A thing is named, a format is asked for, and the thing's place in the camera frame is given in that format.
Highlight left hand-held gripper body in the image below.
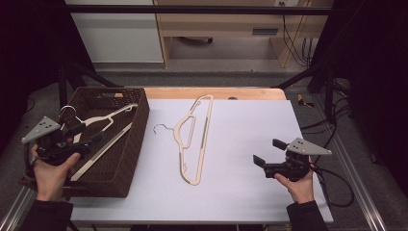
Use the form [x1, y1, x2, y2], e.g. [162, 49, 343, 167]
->
[20, 115, 94, 167]

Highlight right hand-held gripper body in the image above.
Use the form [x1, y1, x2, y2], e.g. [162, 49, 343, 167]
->
[264, 137, 333, 182]

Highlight beige clothes hanger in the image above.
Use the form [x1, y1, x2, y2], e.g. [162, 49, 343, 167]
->
[59, 102, 139, 183]
[152, 93, 215, 187]

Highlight brown woven basket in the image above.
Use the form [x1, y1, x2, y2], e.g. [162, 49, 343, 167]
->
[18, 86, 151, 198]

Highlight person's right hand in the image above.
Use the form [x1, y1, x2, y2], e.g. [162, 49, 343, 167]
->
[273, 169, 316, 205]

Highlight person's left hand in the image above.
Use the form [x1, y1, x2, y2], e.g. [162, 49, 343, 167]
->
[31, 143, 82, 203]

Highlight white table sheet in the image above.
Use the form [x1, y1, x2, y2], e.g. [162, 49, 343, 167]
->
[68, 98, 335, 224]

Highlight yellow and black tool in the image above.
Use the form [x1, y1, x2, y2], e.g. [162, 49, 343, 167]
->
[296, 93, 316, 109]

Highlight black curtain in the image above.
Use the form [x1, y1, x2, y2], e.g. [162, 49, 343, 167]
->
[0, 0, 94, 156]
[307, 0, 408, 197]

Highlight white cabinet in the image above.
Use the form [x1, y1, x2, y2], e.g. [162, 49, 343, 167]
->
[64, 0, 165, 64]

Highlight light wooden desk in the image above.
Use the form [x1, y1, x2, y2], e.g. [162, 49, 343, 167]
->
[153, 0, 333, 69]

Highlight black horizontal metal bar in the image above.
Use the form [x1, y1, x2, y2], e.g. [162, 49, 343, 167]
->
[62, 4, 333, 15]

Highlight black floor cables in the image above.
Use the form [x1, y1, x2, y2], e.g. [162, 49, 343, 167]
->
[300, 79, 354, 142]

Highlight black metal frame leg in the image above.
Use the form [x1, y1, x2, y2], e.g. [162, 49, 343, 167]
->
[57, 62, 125, 110]
[271, 60, 337, 125]

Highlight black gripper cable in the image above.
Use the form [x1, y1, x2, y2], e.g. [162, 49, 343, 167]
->
[308, 161, 356, 209]

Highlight aluminium rail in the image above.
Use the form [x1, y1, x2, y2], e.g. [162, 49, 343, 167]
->
[0, 187, 34, 231]
[311, 95, 390, 231]

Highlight hanging black cables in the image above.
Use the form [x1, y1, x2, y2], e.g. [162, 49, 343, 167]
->
[279, 1, 319, 68]

